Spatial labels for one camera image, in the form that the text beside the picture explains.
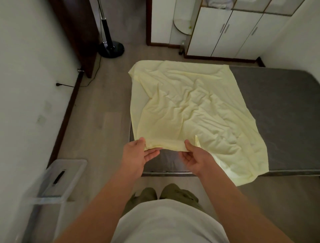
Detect person's right hand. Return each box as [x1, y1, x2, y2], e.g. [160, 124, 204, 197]
[178, 139, 221, 178]

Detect person's left hand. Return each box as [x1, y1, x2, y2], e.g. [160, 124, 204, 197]
[120, 137, 163, 176]

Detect pale yellow bed sheet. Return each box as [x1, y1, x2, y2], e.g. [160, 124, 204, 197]
[128, 60, 270, 187]

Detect clear plastic storage bin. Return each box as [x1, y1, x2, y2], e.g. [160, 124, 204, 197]
[21, 175, 69, 243]

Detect person's left forearm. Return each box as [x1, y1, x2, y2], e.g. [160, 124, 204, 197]
[54, 168, 143, 243]

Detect person's right forearm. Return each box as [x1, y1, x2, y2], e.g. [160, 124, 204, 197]
[199, 165, 294, 243]

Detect dark grey mattress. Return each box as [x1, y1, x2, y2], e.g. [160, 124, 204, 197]
[129, 65, 320, 177]

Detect olive green shorts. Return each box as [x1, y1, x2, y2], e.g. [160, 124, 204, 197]
[122, 183, 203, 216]

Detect white shirt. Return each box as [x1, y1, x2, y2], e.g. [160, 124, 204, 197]
[111, 199, 230, 243]

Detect white wardrobe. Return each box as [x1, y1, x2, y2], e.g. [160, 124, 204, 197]
[186, 0, 306, 61]

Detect round glass corner shelf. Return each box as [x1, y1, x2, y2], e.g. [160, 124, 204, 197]
[173, 18, 196, 35]

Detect dark wooden door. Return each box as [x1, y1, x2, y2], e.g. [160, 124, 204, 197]
[49, 0, 100, 78]

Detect white folded cloth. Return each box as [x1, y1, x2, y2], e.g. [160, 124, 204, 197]
[207, 0, 234, 10]

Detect black power cable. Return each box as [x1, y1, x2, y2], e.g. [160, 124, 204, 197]
[55, 54, 102, 88]

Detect white door brown frame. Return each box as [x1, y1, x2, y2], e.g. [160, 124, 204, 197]
[146, 0, 180, 48]

